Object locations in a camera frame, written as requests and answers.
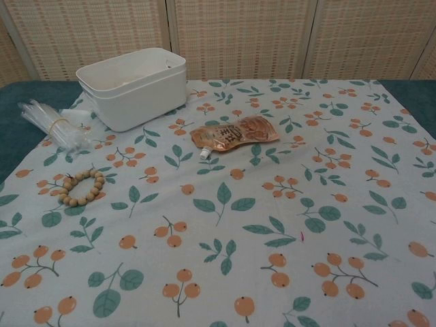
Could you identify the white plastic storage box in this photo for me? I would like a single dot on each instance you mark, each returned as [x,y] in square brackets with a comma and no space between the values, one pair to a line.
[136,102]

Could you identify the floral leaf and berry tablecloth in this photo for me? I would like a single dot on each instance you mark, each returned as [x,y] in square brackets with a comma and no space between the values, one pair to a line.
[218,255]

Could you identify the bundle of clear plastic straws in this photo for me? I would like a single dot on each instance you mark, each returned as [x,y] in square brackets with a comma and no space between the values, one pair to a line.
[58,127]

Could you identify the orange spouted sauce pouch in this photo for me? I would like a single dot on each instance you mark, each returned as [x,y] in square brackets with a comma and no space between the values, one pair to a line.
[238,134]

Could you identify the woven bamboo folding screen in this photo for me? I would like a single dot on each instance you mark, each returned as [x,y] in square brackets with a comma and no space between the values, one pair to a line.
[238,34]

